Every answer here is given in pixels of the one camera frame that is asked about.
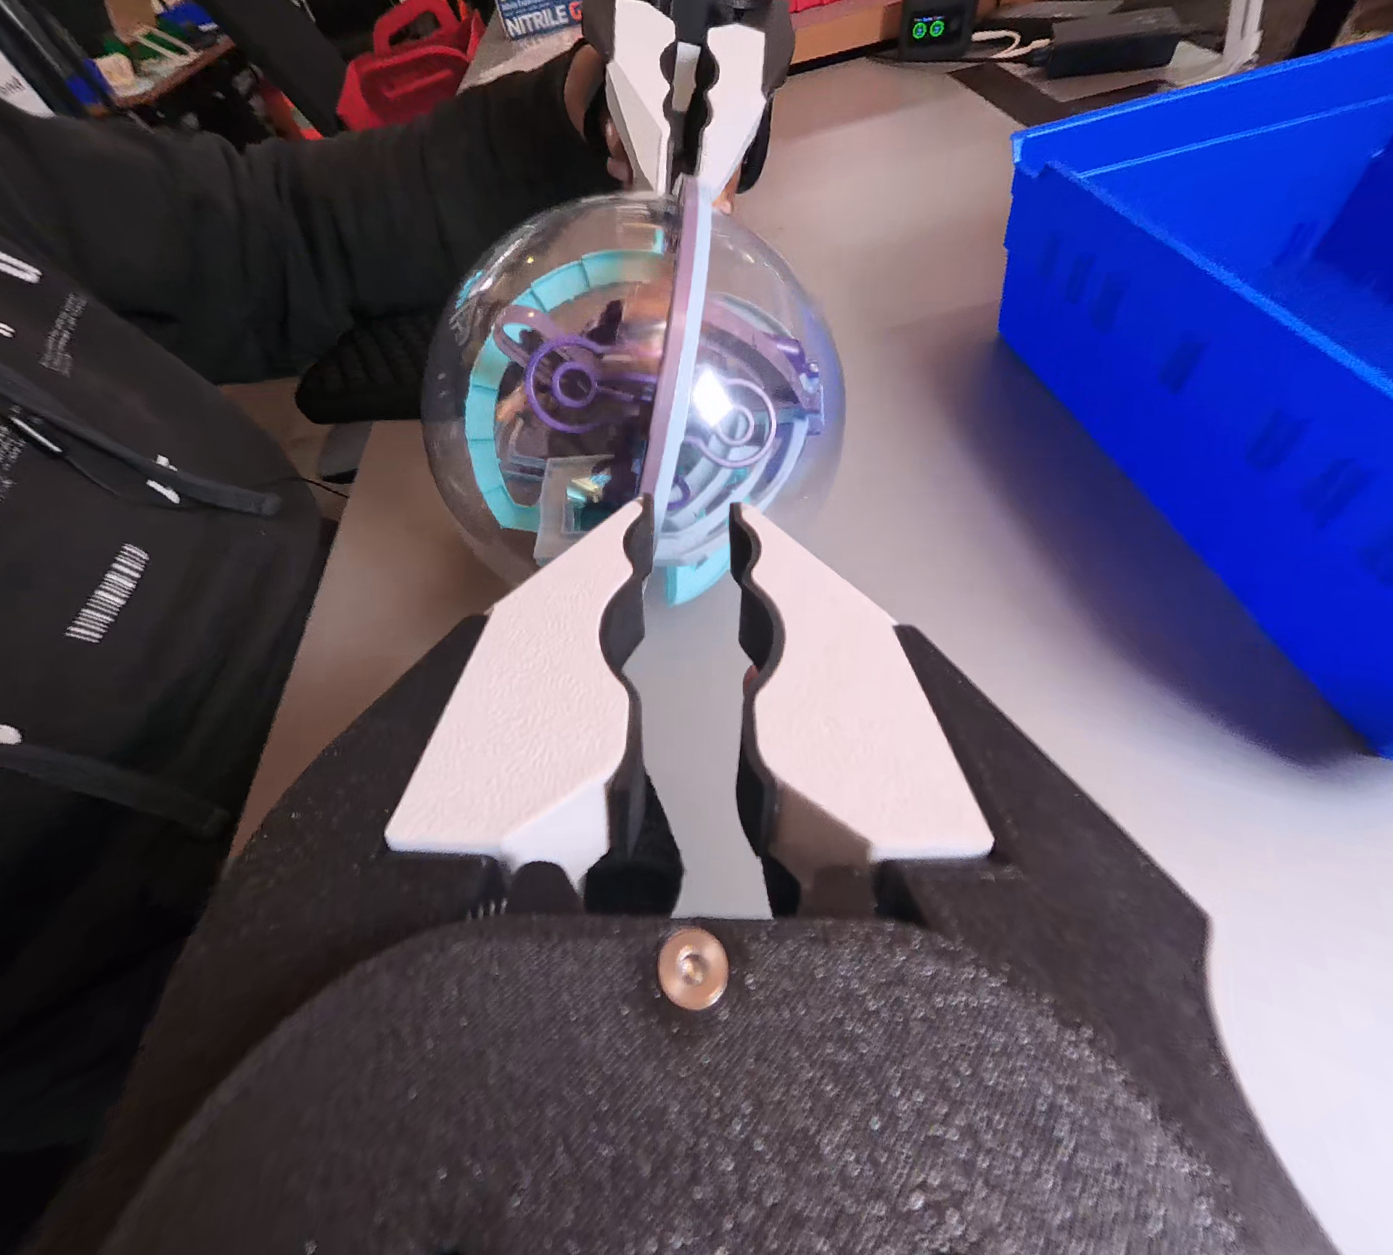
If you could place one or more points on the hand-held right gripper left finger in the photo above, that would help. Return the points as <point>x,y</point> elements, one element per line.
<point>511,734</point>

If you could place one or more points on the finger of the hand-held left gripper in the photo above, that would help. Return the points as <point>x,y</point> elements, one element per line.
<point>740,103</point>
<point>641,93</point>

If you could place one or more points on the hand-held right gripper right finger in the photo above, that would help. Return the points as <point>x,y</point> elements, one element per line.
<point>872,734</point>

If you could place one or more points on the clear plastic maze ball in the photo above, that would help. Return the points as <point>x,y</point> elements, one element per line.
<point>610,406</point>

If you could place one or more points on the person's left forearm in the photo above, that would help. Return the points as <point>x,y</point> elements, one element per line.
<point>284,234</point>

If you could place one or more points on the person's left hand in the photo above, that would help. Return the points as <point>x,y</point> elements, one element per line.
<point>593,103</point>

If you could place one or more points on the glove box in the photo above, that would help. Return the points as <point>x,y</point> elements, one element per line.
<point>539,4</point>

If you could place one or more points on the wood-edged white table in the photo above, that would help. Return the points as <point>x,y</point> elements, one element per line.
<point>872,37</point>

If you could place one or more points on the small black device green display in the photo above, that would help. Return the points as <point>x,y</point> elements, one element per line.
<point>940,20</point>

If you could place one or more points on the red plastic container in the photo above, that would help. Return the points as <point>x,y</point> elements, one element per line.
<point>410,70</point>

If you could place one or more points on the black power adapter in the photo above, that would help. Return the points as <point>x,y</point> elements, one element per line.
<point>1111,42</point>

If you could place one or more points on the black printed hoodie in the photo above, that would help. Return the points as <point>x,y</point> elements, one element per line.
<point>130,734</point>

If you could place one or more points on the black mesh pad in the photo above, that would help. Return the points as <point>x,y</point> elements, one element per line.
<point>371,373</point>

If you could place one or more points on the blue plastic bin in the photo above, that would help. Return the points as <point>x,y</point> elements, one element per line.
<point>1220,341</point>

